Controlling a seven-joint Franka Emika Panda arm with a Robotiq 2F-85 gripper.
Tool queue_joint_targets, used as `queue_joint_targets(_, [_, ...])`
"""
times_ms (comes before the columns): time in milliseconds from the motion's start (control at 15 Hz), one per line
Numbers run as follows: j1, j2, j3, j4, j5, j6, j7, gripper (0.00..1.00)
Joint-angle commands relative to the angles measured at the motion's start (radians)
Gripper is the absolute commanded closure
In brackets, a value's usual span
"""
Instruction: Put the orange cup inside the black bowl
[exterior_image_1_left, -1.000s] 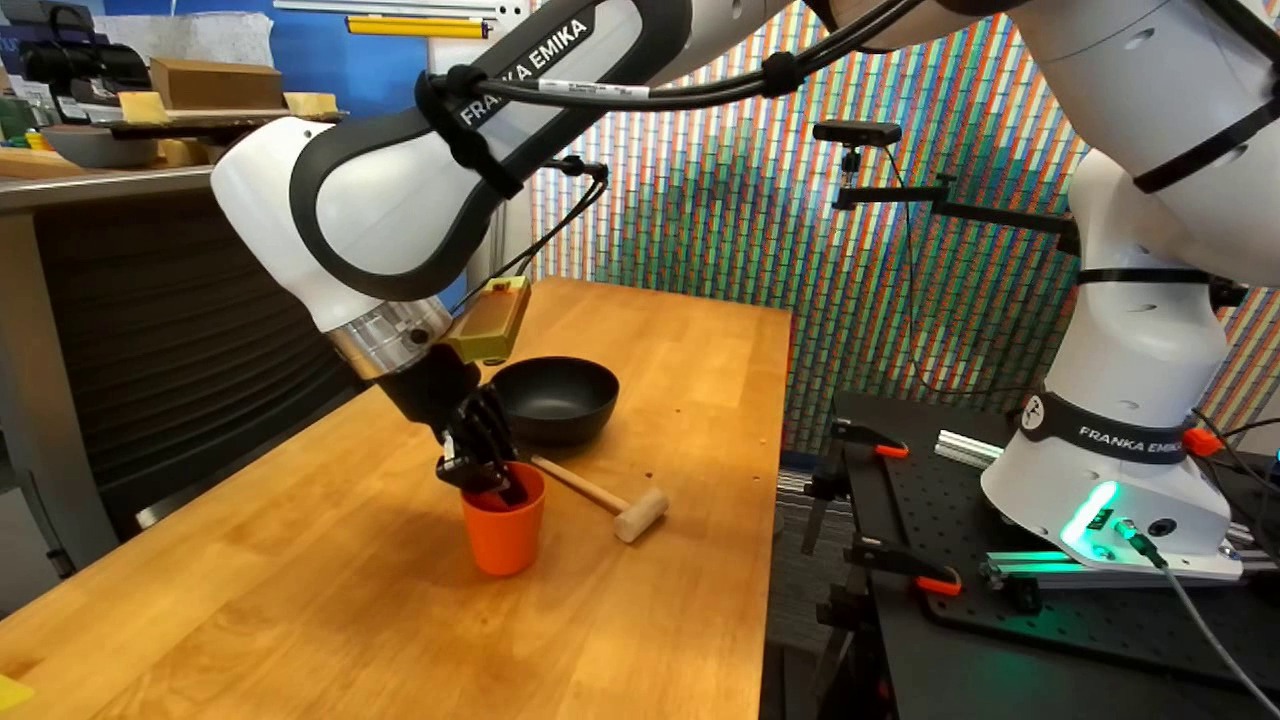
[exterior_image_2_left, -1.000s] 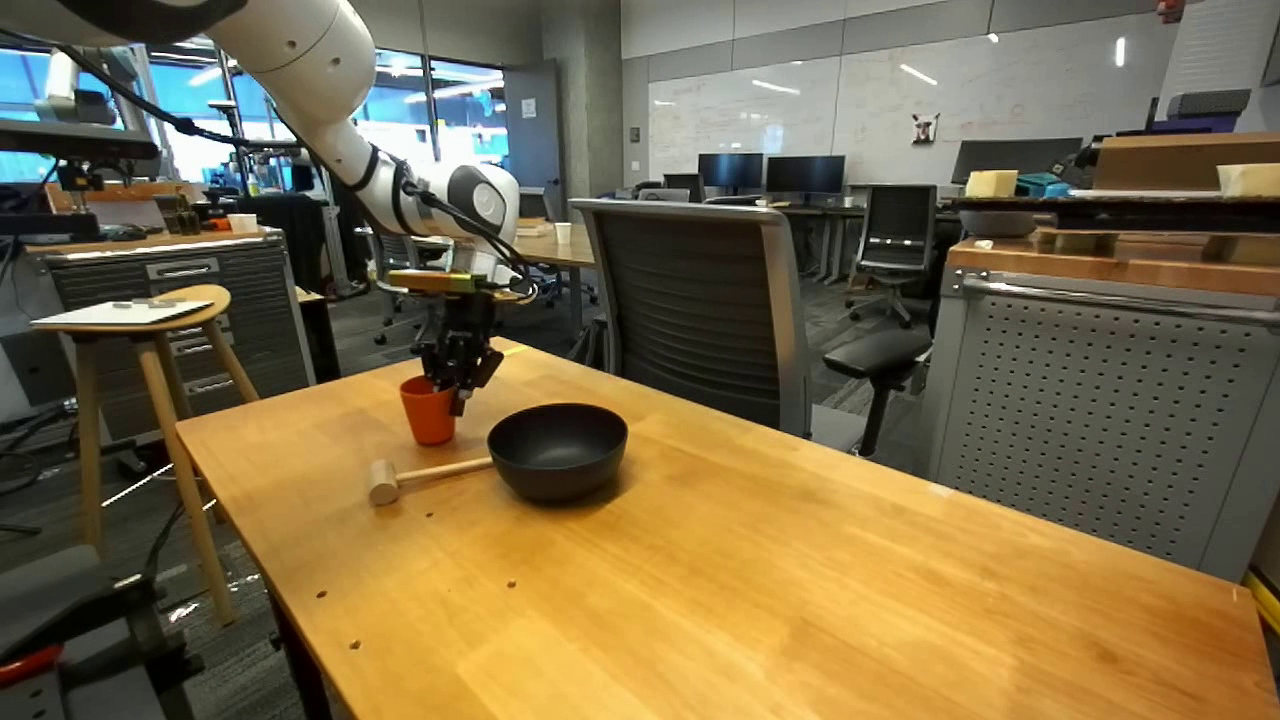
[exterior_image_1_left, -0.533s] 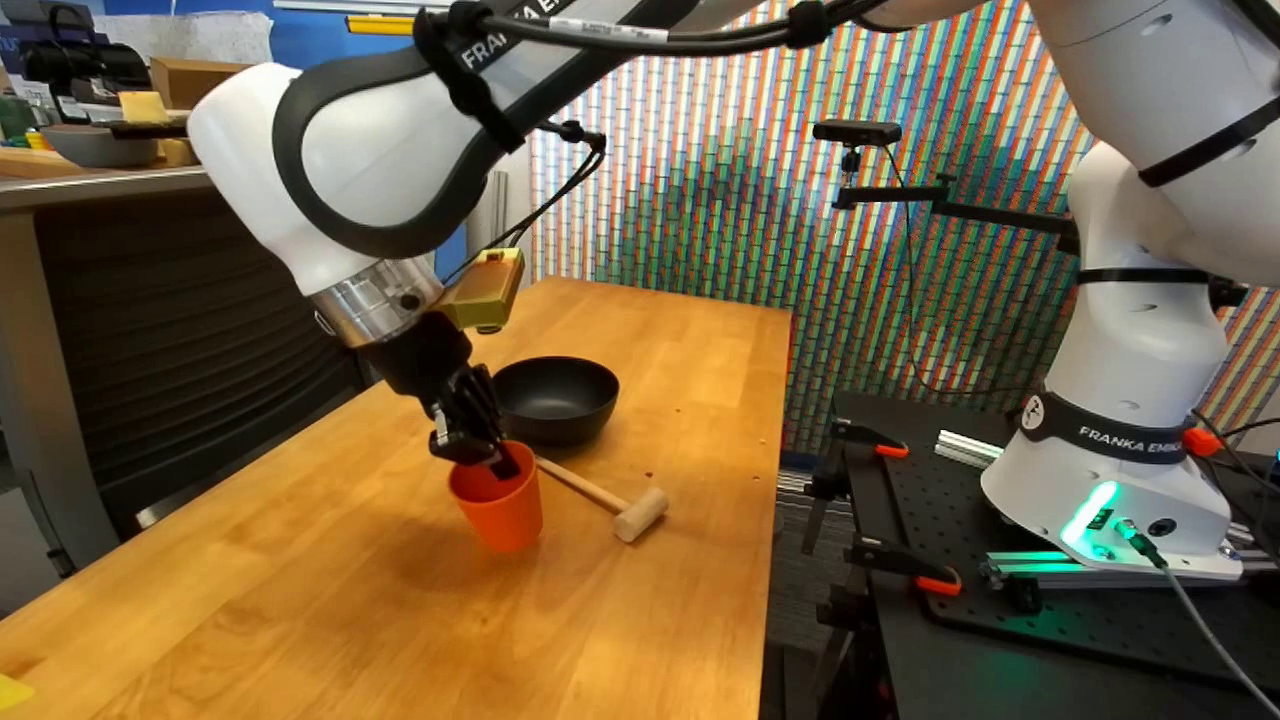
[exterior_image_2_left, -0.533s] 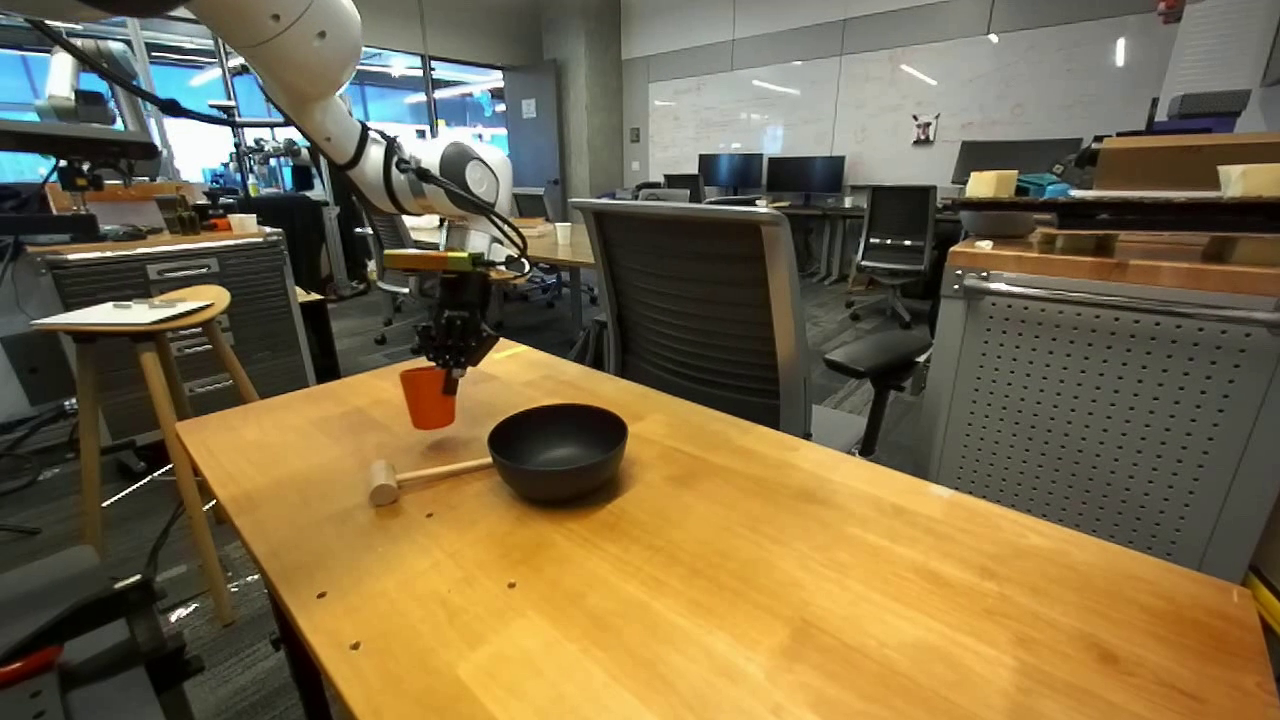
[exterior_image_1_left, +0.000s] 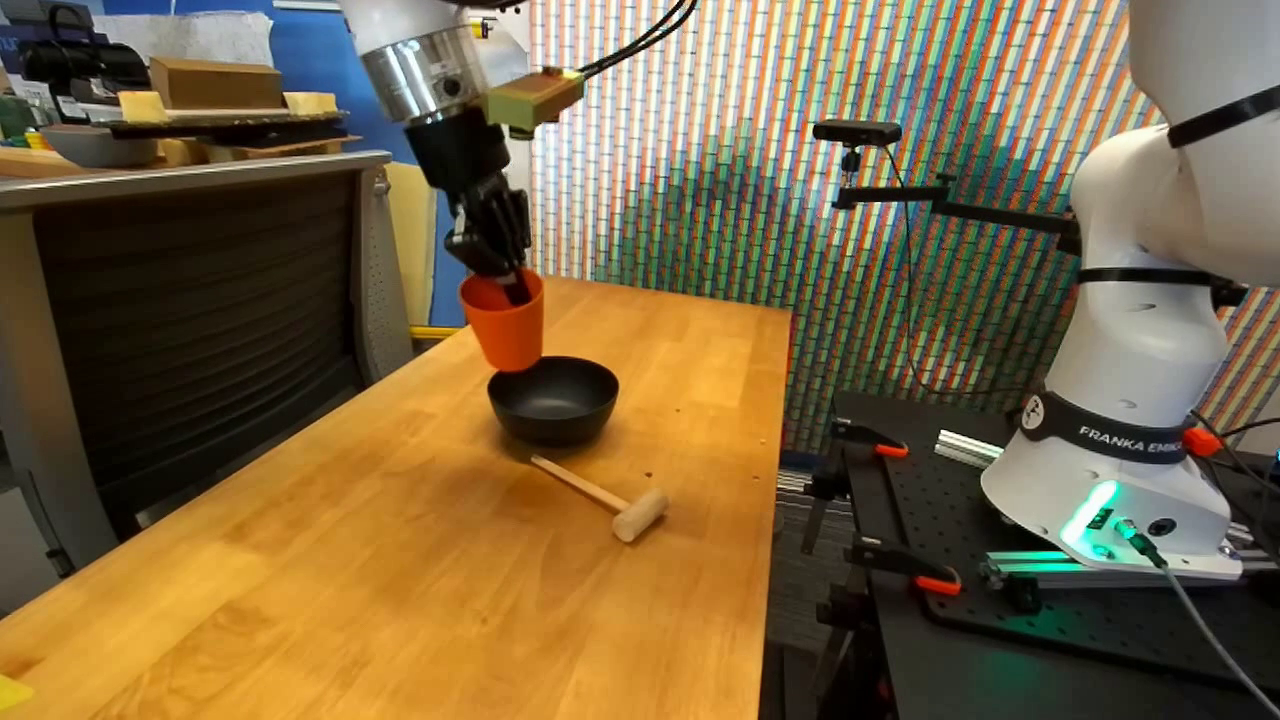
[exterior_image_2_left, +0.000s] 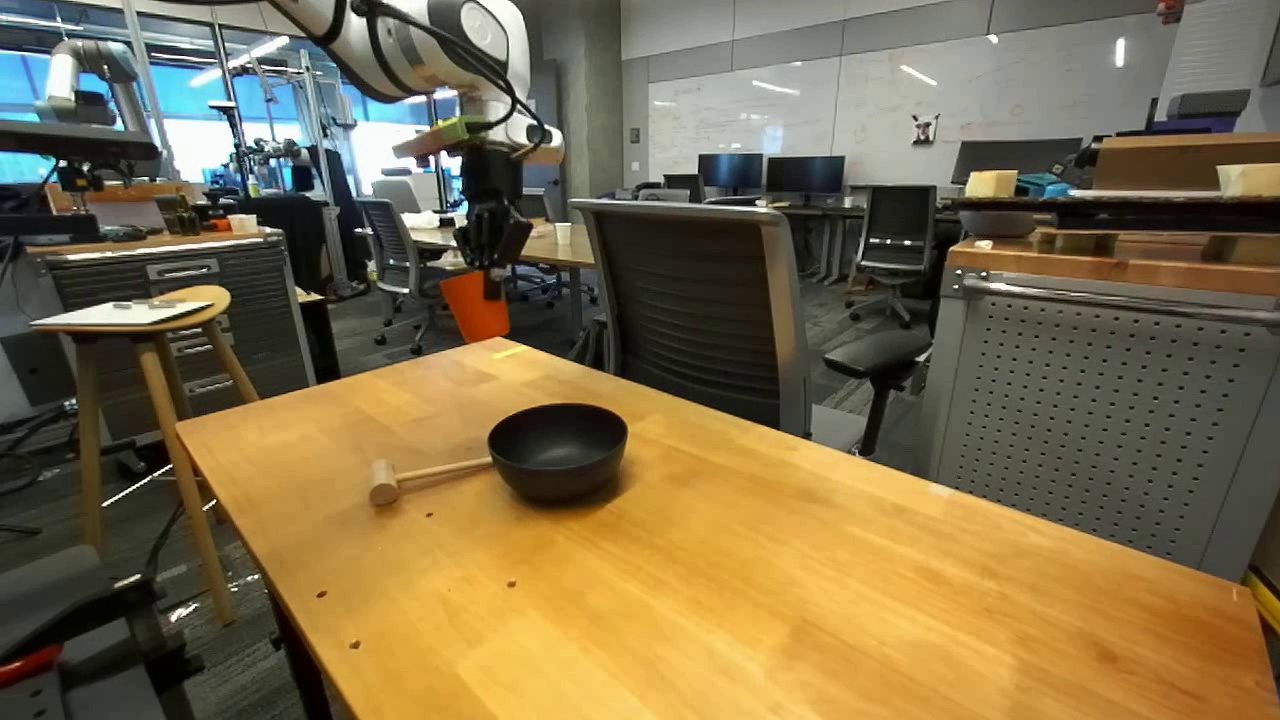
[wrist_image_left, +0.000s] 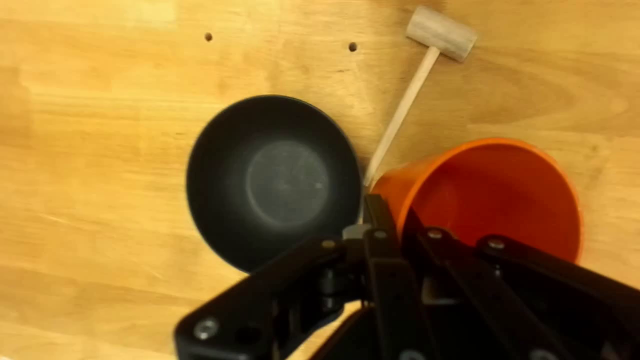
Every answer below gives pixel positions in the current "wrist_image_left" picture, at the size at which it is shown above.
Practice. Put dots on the orange plastic cup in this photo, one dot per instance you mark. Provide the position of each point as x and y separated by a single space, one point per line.
500 192

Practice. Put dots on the small wooden mallet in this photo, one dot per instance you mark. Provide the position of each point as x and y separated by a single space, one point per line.
441 33

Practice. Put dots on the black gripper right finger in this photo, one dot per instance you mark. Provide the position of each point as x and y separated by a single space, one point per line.
521 301

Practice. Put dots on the black bowl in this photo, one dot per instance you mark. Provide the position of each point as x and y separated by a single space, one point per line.
273 180

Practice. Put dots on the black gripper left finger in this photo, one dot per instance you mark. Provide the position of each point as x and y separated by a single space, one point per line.
390 292

